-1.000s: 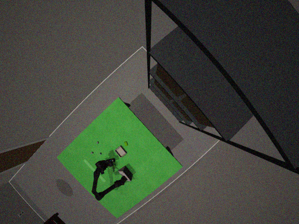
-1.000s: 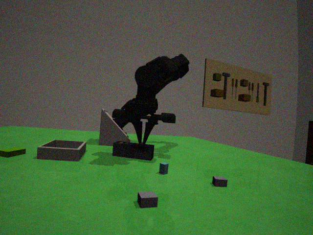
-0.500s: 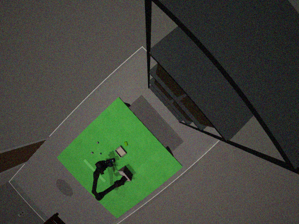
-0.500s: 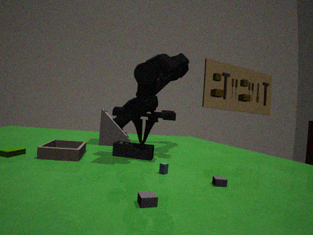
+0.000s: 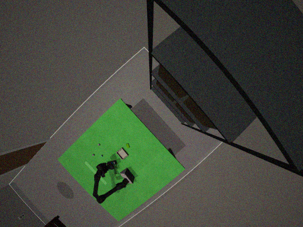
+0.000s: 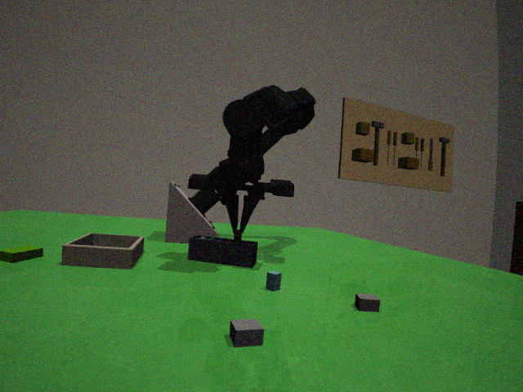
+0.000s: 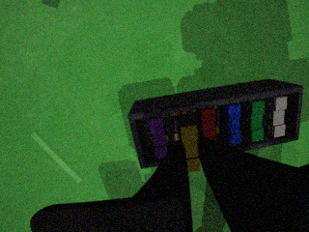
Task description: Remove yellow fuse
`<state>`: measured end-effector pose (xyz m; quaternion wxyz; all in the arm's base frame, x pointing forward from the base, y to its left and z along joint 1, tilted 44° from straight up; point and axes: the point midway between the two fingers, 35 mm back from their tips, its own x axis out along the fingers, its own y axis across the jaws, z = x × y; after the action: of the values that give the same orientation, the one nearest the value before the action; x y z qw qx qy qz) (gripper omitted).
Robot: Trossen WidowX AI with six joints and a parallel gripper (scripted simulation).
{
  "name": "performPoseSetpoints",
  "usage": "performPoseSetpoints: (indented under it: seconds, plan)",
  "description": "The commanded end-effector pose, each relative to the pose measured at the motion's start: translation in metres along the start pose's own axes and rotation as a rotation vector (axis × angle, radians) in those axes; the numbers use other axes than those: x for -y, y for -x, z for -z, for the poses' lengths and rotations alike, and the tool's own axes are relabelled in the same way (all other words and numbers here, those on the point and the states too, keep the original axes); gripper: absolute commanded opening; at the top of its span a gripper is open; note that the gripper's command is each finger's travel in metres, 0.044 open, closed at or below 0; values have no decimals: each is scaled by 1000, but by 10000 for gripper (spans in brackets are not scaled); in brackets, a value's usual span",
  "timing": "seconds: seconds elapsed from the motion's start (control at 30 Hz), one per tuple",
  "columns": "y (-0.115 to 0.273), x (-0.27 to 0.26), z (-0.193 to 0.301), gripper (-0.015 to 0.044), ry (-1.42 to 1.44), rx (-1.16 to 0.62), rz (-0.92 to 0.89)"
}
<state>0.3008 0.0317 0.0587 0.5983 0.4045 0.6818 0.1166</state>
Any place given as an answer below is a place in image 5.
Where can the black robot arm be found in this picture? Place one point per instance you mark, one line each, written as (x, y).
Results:
(101, 173)

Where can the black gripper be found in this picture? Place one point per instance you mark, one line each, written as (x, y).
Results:
(111, 166)

